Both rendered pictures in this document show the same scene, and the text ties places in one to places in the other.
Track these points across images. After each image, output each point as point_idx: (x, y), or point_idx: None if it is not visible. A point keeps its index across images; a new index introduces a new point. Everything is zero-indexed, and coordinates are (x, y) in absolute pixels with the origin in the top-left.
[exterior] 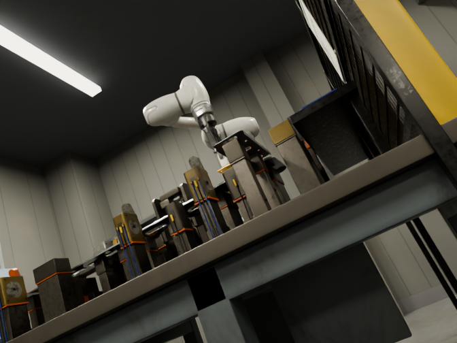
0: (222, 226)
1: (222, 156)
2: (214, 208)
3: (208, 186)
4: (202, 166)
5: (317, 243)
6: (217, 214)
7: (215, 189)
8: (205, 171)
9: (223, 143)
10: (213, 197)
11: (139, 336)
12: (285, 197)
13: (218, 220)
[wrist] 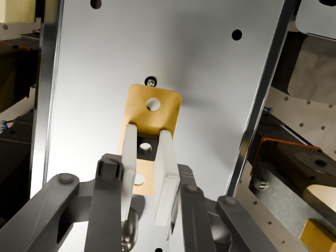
0: (277, 122)
1: (190, 168)
2: (289, 138)
3: (316, 158)
4: (319, 208)
5: None
6: (281, 133)
7: (201, 174)
8: (321, 182)
9: (4, 230)
10: (296, 144)
11: None
12: None
13: (281, 129)
